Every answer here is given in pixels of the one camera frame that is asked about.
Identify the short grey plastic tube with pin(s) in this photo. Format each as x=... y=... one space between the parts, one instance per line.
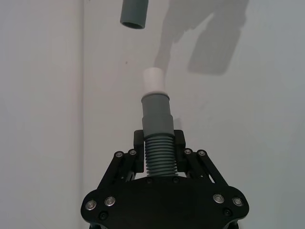
x=134 y=14

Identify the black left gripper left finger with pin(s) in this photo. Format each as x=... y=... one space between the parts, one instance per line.
x=139 y=152

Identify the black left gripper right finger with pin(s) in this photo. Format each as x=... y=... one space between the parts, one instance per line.
x=180 y=152

